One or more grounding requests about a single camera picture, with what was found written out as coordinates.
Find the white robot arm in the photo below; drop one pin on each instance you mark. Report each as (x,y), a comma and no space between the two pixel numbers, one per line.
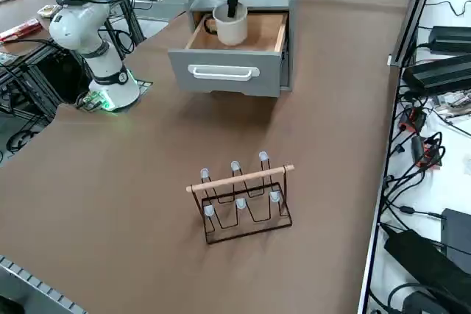
(110,71)

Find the small tray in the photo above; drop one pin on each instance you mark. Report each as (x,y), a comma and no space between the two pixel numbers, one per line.
(48,10)

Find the red packet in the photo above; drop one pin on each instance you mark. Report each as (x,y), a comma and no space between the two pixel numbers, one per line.
(22,29)

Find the red and black device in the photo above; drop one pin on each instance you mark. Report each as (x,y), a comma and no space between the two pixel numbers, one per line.
(414,119)

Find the orange and black device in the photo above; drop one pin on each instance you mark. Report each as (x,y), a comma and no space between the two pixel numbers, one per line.
(419,148)

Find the white side bench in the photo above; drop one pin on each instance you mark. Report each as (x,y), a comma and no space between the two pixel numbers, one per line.
(452,185)

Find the black power box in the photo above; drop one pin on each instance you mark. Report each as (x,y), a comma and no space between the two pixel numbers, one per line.
(458,233)

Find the long black power brick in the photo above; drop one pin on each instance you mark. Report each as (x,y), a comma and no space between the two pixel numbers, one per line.
(423,266)

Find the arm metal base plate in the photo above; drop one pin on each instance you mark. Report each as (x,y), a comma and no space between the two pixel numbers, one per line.
(145,84)

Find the aluminium camera post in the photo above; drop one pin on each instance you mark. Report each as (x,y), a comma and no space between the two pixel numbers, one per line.
(413,16)

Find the black aluminium frame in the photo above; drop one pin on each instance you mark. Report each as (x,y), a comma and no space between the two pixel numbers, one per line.
(37,82)

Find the grey ribbed rail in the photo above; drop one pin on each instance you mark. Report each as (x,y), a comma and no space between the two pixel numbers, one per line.
(37,284)

